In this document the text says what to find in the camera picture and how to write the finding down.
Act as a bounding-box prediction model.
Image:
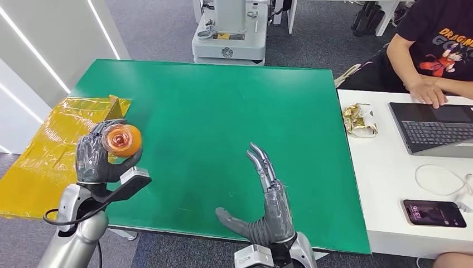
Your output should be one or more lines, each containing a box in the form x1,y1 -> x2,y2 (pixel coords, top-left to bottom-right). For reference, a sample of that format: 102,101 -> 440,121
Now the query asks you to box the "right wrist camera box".
233,244 -> 275,268

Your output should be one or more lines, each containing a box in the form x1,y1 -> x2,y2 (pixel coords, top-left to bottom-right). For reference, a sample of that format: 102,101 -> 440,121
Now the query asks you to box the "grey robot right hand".
215,142 -> 296,247

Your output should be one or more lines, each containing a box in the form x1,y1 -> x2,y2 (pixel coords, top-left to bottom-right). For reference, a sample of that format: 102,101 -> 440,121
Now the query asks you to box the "person's knee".
432,252 -> 473,268

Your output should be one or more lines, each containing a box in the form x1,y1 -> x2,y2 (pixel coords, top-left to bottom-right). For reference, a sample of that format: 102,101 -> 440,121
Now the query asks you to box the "white charger plug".
456,193 -> 473,214

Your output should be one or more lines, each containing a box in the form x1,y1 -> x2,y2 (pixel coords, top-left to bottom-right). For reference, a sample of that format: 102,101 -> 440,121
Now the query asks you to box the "white desk leg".
286,0 -> 298,35
375,0 -> 402,37

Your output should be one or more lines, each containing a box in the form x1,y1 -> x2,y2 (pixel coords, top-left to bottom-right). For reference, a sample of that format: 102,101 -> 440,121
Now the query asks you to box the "orange labelled plastic bottle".
102,123 -> 143,159

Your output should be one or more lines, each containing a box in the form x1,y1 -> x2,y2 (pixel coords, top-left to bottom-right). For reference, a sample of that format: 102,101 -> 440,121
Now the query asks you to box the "dark grey laptop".
388,102 -> 473,159

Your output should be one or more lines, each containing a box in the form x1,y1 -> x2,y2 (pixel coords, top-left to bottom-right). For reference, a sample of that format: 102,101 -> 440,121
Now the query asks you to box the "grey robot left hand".
75,119 -> 143,185

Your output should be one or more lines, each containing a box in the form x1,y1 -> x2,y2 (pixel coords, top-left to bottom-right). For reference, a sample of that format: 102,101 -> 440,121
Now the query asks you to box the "yellow tape-wrapped cardboard box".
0,95 -> 132,219

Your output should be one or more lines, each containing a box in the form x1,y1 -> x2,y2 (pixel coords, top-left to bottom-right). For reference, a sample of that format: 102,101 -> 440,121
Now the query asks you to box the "person's right hand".
408,78 -> 448,109

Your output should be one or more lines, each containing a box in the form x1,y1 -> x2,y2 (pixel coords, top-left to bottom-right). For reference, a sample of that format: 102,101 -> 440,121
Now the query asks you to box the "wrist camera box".
106,166 -> 152,203
233,244 -> 275,268

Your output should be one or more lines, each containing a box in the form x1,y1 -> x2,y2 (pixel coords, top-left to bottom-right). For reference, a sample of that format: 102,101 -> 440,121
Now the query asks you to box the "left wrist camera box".
106,166 -> 152,203

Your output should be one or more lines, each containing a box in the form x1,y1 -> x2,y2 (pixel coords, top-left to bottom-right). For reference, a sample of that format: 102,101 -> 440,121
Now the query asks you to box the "black smartphone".
403,200 -> 467,229

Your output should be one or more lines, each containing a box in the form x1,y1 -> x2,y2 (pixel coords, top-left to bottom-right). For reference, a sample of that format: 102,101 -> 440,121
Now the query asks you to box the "white charging cable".
414,164 -> 473,197

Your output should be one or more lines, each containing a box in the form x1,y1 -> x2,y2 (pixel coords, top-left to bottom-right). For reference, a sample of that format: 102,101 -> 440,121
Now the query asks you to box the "person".
334,0 -> 473,101

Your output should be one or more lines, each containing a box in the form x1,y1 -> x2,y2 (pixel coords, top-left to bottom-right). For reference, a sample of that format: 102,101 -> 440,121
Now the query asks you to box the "gold snack wrapper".
342,103 -> 379,138

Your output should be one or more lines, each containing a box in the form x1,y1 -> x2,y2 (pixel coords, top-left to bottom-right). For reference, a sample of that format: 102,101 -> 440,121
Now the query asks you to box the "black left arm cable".
43,205 -> 109,268

